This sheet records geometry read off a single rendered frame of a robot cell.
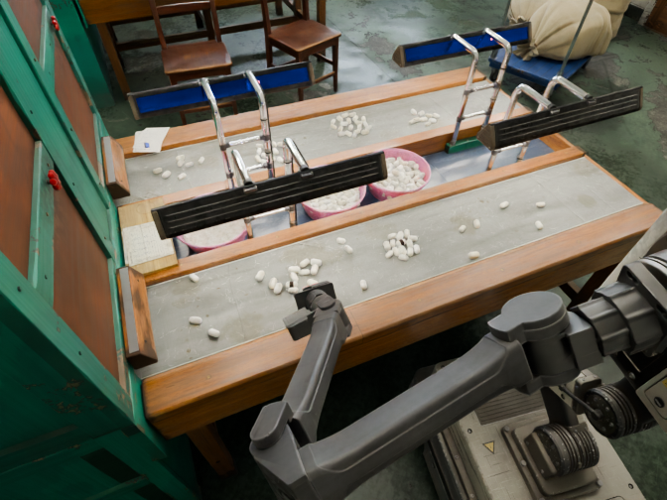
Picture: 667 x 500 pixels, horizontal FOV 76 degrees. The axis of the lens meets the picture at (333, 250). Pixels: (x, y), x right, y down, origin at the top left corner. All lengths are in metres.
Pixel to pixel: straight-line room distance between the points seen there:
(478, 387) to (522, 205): 1.22
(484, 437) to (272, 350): 0.71
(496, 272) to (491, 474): 0.59
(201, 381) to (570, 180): 1.53
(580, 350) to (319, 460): 0.35
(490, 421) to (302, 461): 1.02
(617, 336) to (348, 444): 0.35
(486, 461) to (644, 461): 0.94
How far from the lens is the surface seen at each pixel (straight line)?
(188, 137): 1.93
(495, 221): 1.62
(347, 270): 1.36
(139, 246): 1.50
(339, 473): 0.54
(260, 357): 1.19
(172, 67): 3.20
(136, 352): 1.17
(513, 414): 1.54
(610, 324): 0.62
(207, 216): 1.09
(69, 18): 3.64
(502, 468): 1.47
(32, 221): 0.92
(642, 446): 2.29
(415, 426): 0.55
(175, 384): 1.20
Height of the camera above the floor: 1.82
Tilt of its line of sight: 50 degrees down
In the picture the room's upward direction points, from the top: 1 degrees clockwise
